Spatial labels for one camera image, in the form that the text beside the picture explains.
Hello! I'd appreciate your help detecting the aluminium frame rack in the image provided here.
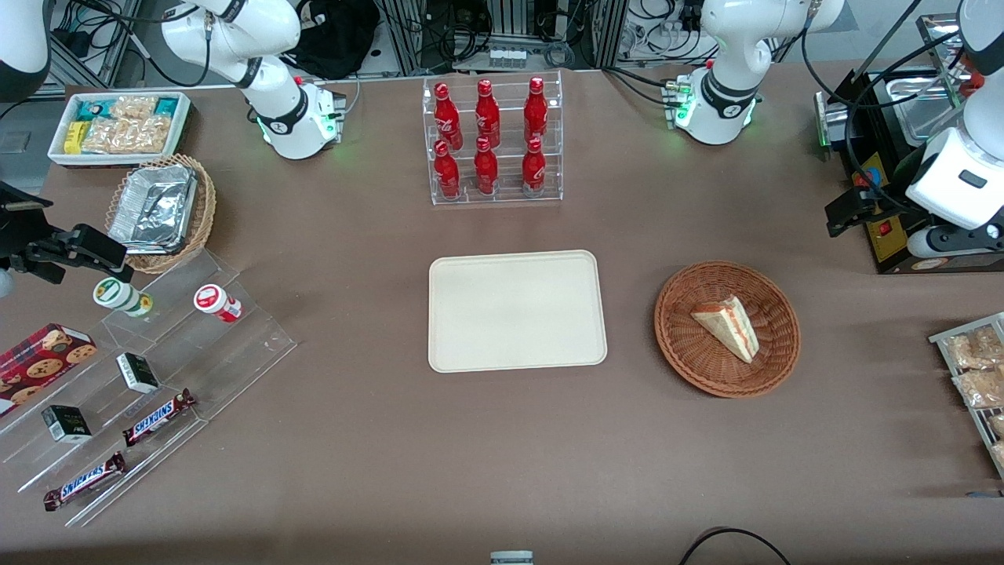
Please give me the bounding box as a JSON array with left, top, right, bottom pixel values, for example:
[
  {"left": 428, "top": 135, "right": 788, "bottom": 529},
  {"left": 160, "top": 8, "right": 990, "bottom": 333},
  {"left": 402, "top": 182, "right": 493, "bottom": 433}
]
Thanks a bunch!
[{"left": 375, "top": 0, "right": 630, "bottom": 73}]

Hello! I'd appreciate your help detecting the light oval wicker basket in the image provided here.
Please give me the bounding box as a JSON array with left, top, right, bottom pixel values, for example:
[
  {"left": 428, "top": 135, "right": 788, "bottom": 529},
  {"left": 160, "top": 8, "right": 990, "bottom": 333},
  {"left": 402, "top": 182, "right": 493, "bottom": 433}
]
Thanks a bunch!
[{"left": 104, "top": 154, "right": 218, "bottom": 275}]

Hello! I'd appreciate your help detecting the brown Snickers bar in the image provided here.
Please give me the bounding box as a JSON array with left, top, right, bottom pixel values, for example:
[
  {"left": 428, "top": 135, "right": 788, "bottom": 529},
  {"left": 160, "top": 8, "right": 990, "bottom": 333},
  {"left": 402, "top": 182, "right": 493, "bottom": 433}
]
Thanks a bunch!
[
  {"left": 122, "top": 388, "right": 198, "bottom": 448},
  {"left": 42, "top": 450, "right": 128, "bottom": 512}
]

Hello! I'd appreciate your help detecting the grey wire rack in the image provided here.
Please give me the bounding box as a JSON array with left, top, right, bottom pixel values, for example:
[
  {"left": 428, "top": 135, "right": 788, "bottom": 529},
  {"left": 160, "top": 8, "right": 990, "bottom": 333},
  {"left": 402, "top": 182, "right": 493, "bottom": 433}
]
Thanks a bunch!
[{"left": 928, "top": 312, "right": 1004, "bottom": 480}]

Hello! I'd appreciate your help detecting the clear acrylic bottle rack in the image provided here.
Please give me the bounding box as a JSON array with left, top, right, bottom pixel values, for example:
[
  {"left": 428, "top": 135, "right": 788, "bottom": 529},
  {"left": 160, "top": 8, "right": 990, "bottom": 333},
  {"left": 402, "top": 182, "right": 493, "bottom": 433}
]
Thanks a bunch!
[{"left": 422, "top": 70, "right": 565, "bottom": 206}]

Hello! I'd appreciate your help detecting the small clear snack bag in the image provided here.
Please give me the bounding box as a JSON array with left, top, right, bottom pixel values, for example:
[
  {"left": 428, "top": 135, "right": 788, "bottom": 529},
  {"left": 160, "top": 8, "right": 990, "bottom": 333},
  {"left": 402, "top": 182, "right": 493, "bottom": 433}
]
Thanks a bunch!
[{"left": 109, "top": 95, "right": 158, "bottom": 121}]

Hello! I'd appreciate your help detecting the large clear snack bag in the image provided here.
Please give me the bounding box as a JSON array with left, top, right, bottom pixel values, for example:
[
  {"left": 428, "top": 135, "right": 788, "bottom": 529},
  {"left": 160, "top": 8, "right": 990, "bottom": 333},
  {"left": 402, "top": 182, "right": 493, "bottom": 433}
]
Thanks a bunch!
[{"left": 82, "top": 115, "right": 171, "bottom": 155}]

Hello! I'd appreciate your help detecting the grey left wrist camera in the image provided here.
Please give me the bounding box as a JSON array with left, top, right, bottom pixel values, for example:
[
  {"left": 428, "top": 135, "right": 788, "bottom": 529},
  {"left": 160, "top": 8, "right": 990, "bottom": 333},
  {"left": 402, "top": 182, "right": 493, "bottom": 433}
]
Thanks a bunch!
[{"left": 907, "top": 224, "right": 1004, "bottom": 260}]

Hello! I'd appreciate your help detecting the black table cable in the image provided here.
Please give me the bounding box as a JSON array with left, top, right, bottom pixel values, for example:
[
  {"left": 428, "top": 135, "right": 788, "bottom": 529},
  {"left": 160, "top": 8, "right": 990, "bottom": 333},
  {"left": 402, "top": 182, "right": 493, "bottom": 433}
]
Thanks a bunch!
[{"left": 678, "top": 527, "right": 794, "bottom": 565}]

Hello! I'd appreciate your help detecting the black food warmer machine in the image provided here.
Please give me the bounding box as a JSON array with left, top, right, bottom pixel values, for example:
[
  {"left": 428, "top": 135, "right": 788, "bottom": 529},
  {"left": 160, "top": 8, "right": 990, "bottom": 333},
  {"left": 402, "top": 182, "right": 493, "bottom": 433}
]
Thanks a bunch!
[{"left": 814, "top": 12, "right": 1004, "bottom": 275}]

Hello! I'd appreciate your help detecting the triangular sandwich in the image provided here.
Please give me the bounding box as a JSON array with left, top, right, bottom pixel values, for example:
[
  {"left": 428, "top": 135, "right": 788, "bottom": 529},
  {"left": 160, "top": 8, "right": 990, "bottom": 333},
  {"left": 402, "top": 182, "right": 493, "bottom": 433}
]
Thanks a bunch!
[{"left": 690, "top": 294, "right": 761, "bottom": 364}]

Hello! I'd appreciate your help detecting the aluminium foil tray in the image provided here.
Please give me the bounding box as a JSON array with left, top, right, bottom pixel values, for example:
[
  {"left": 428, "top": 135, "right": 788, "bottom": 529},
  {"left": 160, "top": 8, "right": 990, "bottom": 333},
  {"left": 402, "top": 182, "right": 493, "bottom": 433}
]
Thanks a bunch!
[{"left": 107, "top": 163, "right": 199, "bottom": 257}]

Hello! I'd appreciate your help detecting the brown round wicker basket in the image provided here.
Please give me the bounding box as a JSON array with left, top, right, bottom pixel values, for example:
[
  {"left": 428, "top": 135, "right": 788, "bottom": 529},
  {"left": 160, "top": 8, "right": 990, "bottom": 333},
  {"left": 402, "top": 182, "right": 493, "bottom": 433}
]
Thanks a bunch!
[{"left": 654, "top": 261, "right": 802, "bottom": 399}]

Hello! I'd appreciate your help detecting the red cola bottle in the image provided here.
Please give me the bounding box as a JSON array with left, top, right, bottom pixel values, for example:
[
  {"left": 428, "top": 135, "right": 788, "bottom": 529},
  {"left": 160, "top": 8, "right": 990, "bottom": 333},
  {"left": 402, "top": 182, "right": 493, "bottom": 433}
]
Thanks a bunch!
[
  {"left": 433, "top": 82, "right": 464, "bottom": 151},
  {"left": 521, "top": 137, "right": 547, "bottom": 198},
  {"left": 523, "top": 76, "right": 549, "bottom": 143},
  {"left": 474, "top": 78, "right": 502, "bottom": 149},
  {"left": 433, "top": 140, "right": 463, "bottom": 200},
  {"left": 473, "top": 137, "right": 500, "bottom": 196}
]

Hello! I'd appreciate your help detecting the black bag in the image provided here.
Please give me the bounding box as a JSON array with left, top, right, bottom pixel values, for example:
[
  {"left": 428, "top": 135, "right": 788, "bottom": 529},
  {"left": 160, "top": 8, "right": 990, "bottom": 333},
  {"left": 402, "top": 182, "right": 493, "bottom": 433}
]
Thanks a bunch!
[{"left": 286, "top": 0, "right": 382, "bottom": 80}]

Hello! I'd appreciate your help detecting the green lid cup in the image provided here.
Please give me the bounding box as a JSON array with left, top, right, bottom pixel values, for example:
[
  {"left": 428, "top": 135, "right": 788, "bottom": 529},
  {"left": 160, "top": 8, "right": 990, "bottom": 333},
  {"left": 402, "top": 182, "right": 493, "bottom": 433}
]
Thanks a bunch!
[{"left": 93, "top": 276, "right": 155, "bottom": 319}]

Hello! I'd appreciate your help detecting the steel warmer pan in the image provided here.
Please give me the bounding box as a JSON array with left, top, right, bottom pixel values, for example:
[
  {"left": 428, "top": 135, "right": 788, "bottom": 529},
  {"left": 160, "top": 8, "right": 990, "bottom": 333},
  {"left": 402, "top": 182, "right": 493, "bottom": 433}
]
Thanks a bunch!
[{"left": 885, "top": 71, "right": 970, "bottom": 147}]

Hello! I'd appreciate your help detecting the red lid cup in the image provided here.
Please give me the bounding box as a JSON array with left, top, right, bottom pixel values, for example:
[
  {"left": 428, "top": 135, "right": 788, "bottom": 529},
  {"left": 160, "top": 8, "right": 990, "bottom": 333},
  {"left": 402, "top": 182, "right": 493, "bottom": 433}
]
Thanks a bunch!
[{"left": 193, "top": 283, "right": 245, "bottom": 324}]

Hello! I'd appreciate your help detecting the small black carton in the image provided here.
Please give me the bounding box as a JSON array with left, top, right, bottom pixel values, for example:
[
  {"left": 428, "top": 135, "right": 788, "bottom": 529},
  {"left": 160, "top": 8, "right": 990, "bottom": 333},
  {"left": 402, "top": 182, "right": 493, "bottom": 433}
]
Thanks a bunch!
[
  {"left": 41, "top": 404, "right": 93, "bottom": 445},
  {"left": 115, "top": 352, "right": 161, "bottom": 395}
]

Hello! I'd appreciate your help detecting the clear acrylic stepped display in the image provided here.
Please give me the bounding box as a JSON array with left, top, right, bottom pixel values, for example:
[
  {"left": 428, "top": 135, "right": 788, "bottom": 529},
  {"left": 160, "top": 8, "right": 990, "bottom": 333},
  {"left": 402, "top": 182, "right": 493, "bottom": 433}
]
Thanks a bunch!
[{"left": 0, "top": 250, "right": 298, "bottom": 529}]

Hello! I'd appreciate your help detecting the red cookie box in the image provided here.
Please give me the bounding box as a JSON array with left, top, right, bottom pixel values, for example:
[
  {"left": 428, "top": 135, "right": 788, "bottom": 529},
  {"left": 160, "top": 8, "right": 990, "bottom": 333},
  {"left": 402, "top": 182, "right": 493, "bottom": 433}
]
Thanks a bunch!
[{"left": 0, "top": 323, "right": 99, "bottom": 417}]

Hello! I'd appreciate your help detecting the white rectangular snack bin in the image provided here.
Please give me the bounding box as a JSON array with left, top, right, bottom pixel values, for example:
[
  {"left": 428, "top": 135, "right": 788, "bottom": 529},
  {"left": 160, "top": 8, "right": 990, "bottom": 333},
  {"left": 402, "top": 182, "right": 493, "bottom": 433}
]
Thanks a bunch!
[{"left": 47, "top": 91, "right": 194, "bottom": 168}]

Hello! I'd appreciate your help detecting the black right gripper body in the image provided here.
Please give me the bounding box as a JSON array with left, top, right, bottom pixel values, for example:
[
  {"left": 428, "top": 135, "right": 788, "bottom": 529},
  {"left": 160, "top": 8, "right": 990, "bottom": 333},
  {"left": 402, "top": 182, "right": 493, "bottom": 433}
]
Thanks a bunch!
[{"left": 0, "top": 181, "right": 53, "bottom": 261}]

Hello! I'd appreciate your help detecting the beige plastic tray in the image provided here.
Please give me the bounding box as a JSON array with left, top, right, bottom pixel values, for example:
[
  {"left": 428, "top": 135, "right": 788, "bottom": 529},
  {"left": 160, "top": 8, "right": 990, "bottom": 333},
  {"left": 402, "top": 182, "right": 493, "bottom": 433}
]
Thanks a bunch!
[{"left": 427, "top": 250, "right": 609, "bottom": 374}]

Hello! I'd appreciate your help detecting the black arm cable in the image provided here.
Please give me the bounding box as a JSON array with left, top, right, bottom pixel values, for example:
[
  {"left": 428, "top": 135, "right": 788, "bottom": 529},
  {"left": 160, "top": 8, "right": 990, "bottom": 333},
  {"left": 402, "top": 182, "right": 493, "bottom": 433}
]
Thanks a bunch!
[{"left": 800, "top": 0, "right": 973, "bottom": 214}]

